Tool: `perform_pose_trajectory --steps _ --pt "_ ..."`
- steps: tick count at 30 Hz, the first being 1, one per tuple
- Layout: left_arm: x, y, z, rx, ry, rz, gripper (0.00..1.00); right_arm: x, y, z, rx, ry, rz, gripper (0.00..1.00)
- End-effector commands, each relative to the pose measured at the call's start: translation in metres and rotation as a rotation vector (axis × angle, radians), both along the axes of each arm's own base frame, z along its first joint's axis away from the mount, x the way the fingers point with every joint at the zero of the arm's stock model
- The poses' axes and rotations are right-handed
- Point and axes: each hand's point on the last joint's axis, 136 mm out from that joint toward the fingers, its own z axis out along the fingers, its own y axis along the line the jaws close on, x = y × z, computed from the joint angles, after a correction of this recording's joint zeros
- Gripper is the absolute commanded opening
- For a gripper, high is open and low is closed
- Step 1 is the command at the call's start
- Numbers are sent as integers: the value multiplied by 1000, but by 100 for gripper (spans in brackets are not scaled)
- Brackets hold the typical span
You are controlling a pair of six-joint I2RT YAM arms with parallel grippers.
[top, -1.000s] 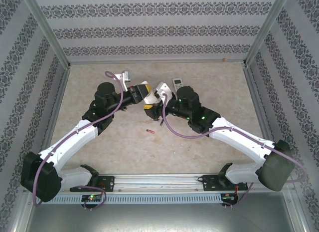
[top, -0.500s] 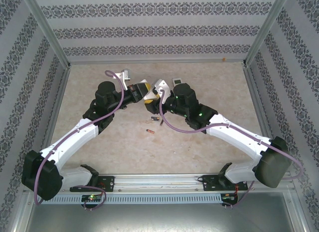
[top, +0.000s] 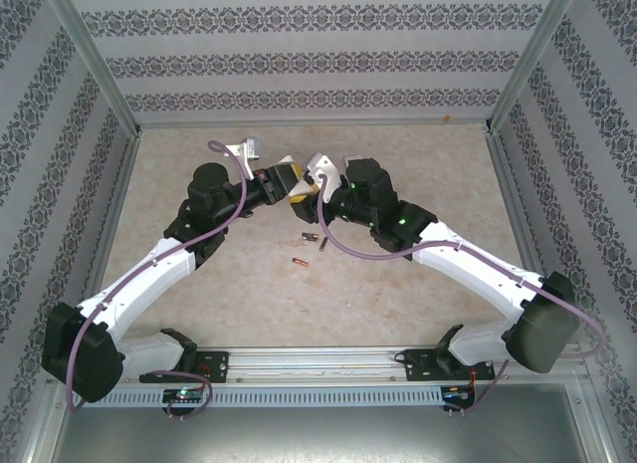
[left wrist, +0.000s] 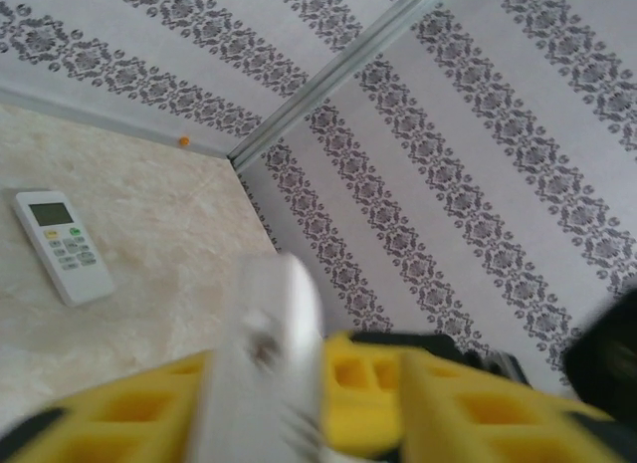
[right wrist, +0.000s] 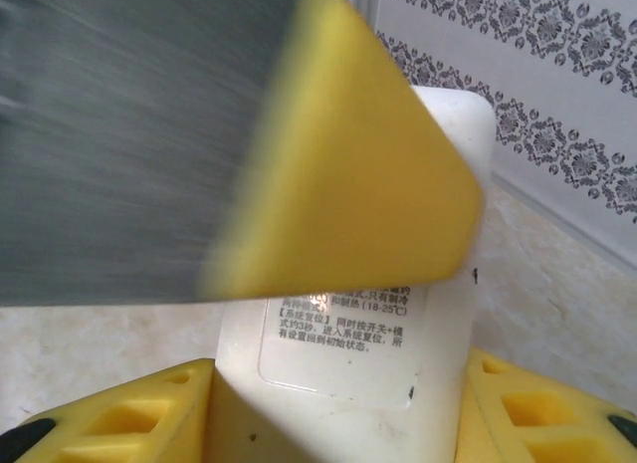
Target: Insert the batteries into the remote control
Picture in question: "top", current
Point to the aluminium frame post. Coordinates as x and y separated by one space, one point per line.
84 55
535 55

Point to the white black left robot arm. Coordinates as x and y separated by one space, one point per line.
149 274

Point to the aluminium frame side rail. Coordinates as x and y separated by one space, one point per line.
517 209
117 194

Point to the small circuit board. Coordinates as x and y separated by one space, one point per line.
455 394
183 394

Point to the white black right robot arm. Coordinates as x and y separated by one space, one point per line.
473 279

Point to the aluminium frame back rail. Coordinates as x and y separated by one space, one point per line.
313 126

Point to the orange black AAA battery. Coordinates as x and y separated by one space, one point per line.
299 261

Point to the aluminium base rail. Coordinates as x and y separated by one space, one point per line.
318 366

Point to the grey metal panel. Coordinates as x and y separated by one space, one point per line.
318 433

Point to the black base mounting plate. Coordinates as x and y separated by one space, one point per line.
214 366
423 366

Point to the black copper AAA battery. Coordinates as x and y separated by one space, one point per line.
323 244
309 237

